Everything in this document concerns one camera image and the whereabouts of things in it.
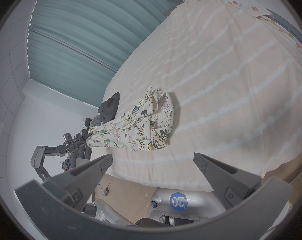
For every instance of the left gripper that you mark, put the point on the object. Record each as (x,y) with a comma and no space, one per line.
(78,141)

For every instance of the black garment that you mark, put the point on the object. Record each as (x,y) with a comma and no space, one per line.
(109,106)

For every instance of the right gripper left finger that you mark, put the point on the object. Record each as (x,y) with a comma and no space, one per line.
(83,179)

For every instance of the heap of mixed items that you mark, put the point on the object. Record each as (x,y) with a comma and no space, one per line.
(67,165)

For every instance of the grey garment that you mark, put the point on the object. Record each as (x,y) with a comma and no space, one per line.
(96,122)

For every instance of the blue-green curtain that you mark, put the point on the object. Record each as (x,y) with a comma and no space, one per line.
(103,19)
(66,69)

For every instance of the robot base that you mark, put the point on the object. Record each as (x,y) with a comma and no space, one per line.
(191,204)

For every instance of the bed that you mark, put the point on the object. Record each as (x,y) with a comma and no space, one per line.
(228,71)

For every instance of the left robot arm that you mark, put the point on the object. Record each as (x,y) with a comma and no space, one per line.
(37,155)

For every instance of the white printed pillow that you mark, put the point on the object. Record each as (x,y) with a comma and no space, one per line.
(241,2)

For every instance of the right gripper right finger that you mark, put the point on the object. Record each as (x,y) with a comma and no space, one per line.
(223,181)

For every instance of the white printed pyjama top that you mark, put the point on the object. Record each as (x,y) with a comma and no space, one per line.
(141,124)

